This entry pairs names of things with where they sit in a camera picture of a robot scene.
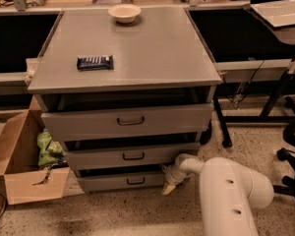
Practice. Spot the grey drawer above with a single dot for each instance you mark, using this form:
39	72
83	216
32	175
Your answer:
127	122
127	156
119	178

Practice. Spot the grey top drawer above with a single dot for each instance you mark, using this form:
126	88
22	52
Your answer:
127	122

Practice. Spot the grey middle drawer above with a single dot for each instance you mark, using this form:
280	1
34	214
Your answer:
127	156

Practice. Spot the grey bottom drawer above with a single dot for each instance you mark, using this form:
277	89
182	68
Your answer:
119	178

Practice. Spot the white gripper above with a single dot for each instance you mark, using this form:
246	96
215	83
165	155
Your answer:
172	175

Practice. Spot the brown cardboard box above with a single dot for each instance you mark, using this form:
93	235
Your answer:
24	181

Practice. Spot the grey drawer cabinet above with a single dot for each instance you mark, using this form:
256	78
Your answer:
158	61

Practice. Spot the blue snack bar wrapper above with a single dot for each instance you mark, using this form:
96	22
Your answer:
89	63

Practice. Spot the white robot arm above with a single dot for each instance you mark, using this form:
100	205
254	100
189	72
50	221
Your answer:
228	191

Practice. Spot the white bowl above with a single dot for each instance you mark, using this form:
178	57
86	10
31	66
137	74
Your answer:
124	13

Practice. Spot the green chip bag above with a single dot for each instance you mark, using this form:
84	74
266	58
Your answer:
50	151

